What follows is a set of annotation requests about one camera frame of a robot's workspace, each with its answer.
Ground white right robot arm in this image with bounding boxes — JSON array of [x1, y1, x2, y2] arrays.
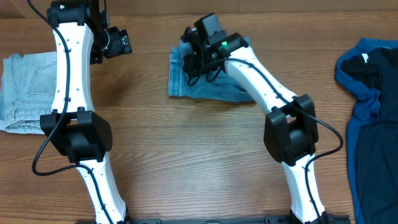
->
[[180, 27, 326, 223]]

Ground brown cardboard wall panel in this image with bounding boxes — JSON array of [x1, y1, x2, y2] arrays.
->
[[0, 0, 398, 19]]

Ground long blue denim jeans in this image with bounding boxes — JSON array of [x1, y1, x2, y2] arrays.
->
[[168, 42, 253, 103]]

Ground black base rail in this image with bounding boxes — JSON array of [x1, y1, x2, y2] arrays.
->
[[127, 215, 293, 224]]

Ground folded light blue jeans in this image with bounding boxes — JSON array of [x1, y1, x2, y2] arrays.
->
[[1, 52, 57, 134]]

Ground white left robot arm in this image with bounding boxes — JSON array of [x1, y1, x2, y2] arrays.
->
[[40, 0, 132, 223]]

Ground dark blue clothes pile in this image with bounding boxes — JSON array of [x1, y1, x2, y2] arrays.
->
[[335, 37, 397, 223]]

